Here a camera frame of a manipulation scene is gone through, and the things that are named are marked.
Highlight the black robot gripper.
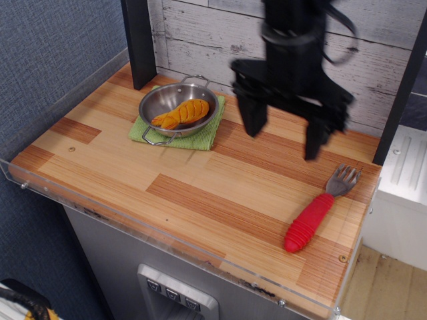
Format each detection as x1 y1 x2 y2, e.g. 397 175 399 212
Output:
231 29 354 161

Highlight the grey toy fridge cabinet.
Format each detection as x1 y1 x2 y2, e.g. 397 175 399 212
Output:
65 208 302 319

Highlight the clear acrylic table guard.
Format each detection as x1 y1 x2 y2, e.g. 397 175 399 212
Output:
1 41 379 319

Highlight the black corrugated hose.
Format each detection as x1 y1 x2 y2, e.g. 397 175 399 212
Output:
0 286 51 317

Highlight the steel pan with handles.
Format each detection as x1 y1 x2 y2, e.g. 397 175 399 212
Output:
139 75 220 145

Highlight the green folded cloth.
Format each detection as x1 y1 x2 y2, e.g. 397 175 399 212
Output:
128 96 225 151

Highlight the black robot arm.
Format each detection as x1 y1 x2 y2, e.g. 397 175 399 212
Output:
231 1 357 161

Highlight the white ribbed side box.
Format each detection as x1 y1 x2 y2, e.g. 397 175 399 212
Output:
361 125 426 270

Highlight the silver dispenser button panel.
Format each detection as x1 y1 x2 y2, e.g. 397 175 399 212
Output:
137 263 220 319

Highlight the black frame post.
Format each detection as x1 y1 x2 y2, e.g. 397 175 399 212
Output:
372 13 426 165
121 0 157 90

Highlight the red handled metal fork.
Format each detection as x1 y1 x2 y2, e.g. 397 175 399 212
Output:
284 164 361 253

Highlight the black right frame post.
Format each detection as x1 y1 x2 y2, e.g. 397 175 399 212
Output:
372 13 426 165

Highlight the orange plush fish toy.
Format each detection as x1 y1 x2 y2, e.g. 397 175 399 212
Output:
151 99 210 130

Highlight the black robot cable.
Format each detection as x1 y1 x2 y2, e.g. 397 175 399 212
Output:
320 0 360 66

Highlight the black left frame post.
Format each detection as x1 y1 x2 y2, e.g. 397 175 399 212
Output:
121 0 157 90

